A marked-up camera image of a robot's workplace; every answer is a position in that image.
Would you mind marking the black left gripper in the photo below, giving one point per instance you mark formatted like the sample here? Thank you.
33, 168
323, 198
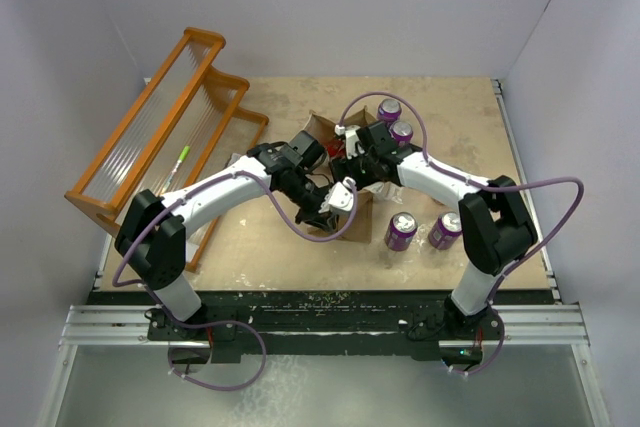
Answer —
312, 216

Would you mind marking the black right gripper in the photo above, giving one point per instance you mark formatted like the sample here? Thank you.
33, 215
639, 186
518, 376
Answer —
341, 165

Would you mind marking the red cola can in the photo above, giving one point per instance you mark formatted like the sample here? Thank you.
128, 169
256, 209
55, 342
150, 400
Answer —
335, 148

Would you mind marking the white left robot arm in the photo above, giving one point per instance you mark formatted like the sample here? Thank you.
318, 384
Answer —
153, 237

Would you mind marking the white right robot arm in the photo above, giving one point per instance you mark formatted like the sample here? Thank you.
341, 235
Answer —
496, 226

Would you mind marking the purple soda can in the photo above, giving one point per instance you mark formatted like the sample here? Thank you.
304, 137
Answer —
402, 132
389, 111
446, 231
401, 229

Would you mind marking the purple soda can far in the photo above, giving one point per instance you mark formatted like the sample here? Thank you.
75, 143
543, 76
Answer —
389, 111

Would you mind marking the purple soda can front left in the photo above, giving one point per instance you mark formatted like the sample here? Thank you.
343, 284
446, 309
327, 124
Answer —
401, 229

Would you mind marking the purple soda can front right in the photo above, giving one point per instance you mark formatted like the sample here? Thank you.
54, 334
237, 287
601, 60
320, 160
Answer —
446, 231

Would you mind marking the green marker pen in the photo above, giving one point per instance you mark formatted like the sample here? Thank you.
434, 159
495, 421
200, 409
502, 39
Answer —
175, 169

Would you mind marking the orange wooden framed tray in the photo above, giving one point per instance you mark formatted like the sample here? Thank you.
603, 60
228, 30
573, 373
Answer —
187, 102

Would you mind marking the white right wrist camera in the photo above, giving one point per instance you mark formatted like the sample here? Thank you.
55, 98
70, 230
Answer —
349, 136

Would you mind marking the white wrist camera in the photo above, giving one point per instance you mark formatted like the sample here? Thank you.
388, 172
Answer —
340, 199
349, 136

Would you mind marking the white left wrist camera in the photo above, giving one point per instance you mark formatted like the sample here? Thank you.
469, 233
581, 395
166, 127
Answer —
340, 199

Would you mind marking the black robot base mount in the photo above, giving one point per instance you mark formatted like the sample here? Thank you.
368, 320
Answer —
414, 324

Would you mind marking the aluminium front rail frame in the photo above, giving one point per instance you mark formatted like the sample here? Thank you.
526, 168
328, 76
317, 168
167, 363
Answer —
539, 373

